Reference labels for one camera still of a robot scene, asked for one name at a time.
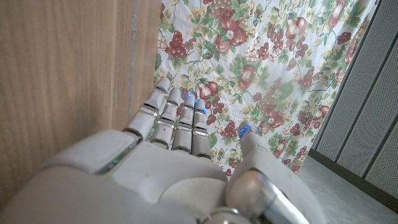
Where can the fruit print backdrop cloth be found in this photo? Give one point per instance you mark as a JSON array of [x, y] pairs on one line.
[[248, 77]]

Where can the grey perforated wall panel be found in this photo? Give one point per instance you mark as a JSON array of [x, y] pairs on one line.
[[363, 109]]

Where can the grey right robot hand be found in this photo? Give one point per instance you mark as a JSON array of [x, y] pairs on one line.
[[161, 174]]

